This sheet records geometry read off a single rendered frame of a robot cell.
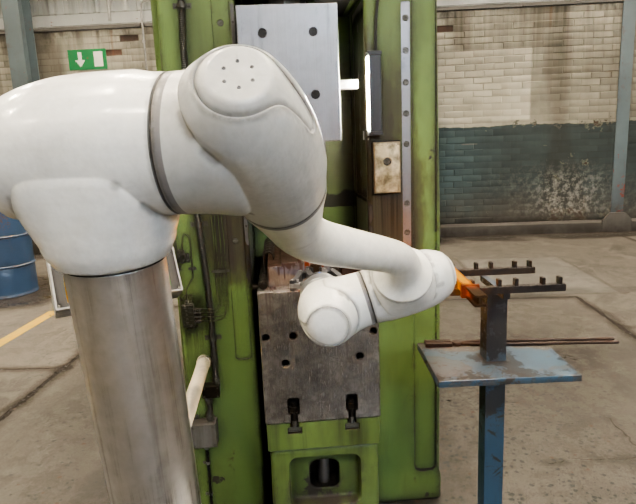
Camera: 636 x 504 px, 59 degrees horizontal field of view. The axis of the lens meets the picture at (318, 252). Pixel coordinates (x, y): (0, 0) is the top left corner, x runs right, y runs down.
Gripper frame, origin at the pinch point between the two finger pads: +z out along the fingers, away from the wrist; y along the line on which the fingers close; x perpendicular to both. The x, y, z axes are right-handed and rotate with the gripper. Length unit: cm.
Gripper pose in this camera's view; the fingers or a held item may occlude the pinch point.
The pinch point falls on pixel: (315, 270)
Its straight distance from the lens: 134.5
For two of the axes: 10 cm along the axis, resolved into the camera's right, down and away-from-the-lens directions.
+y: 10.0, -0.5, 0.6
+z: -0.7, -2.0, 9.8
